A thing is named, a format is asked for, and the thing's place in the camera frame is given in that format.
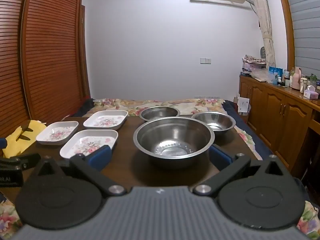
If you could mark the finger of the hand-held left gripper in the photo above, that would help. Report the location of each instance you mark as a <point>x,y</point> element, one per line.
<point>2,143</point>
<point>22,161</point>

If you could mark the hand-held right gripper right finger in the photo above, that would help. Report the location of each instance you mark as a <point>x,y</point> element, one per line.
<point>220,158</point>

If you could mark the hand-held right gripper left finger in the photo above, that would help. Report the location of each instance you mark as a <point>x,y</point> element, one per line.
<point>100,158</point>

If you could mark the floral white rectangular plate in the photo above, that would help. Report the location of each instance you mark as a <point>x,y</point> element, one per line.
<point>85,145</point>
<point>106,121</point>
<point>57,133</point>

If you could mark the medium stainless steel bowl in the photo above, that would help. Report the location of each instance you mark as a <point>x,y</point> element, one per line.
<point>215,121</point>
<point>160,112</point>

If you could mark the large stainless steel bowl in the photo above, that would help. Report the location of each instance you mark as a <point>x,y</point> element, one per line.
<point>175,140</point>

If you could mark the yellow plush toy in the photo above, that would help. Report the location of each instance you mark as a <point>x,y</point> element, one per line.
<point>17,140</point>

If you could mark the floral quilt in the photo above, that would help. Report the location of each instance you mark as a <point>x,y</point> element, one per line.
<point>200,103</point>

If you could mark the white cardboard box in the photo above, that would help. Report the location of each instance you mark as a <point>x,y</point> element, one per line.
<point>243,105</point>

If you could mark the long wooden cabinet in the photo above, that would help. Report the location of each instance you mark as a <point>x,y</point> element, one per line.
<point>275,110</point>

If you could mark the clear plastic bag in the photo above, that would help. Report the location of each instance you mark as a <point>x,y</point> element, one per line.
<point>261,76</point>

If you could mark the wooden louvered wardrobe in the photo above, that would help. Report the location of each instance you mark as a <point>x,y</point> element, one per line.
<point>50,55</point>

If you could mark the stack of folded fabrics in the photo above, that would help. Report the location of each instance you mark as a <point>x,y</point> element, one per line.
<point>253,63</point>

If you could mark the blue white carton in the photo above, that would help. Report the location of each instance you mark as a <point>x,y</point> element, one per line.
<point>275,73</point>

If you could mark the small cosmetic bottle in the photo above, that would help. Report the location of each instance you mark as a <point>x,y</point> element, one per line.
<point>286,76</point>

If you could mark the pink thermos bottle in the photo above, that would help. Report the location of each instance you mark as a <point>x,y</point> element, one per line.
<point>296,80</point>

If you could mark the white lidded jar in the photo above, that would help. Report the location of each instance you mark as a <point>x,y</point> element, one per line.
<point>303,85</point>

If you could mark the pink white tissue box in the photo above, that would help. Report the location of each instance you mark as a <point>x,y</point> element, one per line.
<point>310,93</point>

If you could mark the grey desk fan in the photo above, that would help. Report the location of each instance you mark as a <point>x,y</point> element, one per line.
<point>262,52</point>

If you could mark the green bottle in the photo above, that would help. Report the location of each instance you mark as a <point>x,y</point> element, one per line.
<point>313,80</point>

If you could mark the cream lace curtain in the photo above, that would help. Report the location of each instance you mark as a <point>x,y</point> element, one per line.
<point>265,30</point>

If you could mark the grey window blind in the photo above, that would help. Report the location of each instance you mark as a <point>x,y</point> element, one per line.
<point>306,30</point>

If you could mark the white wall outlet strip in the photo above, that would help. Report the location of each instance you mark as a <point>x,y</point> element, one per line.
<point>207,97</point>

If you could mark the white wall switch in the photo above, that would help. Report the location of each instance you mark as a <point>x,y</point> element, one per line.
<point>205,60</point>

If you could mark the wooden window frame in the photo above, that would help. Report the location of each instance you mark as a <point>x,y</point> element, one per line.
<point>287,25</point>

